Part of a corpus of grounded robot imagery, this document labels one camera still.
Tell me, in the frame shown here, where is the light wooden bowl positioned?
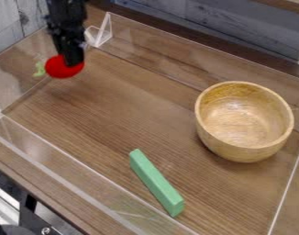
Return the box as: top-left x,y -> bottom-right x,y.
195,81 -> 293,162

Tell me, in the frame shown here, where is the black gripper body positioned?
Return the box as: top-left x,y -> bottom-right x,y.
44,0 -> 88,40

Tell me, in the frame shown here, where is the black table leg bracket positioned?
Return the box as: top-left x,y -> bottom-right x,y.
18,194 -> 63,235

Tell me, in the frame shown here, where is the clear acrylic corner bracket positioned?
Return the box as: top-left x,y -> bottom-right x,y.
84,13 -> 112,48

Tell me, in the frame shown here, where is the clear acrylic tray wall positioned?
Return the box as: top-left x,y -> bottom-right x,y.
0,111 -> 199,235

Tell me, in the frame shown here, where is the green rectangular block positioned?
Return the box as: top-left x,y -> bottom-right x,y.
128,149 -> 185,218

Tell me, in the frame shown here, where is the red plush strawberry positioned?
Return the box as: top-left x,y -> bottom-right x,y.
33,54 -> 84,79

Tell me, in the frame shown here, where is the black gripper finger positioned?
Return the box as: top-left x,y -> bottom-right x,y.
53,37 -> 84,67

